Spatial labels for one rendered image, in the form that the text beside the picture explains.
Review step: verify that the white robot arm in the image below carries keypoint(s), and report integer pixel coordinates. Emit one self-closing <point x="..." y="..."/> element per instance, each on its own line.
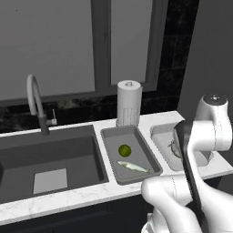
<point x="209" y="133"/>

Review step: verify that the green lime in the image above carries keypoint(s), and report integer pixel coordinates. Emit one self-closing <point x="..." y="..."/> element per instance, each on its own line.
<point x="124" y="150"/>

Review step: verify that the silver fish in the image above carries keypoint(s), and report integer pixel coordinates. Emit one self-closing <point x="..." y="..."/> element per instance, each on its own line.
<point x="132" y="166"/>
<point x="175" y="148"/>

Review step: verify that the white paper towel roll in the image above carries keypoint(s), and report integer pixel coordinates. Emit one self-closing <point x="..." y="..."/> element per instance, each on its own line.
<point x="129" y="103"/>

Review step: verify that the dark grey sink basin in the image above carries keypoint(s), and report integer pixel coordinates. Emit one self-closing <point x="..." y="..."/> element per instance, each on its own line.
<point x="51" y="164"/>

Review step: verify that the grey framed window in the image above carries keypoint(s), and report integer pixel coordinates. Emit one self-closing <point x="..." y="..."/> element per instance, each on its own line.
<point x="79" y="45"/>

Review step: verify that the grey sink faucet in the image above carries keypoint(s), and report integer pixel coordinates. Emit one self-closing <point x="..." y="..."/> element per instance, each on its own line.
<point x="36" y="100"/>

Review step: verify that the dark base cabinet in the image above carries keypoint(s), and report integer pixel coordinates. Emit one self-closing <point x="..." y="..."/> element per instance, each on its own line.
<point x="75" y="217"/>

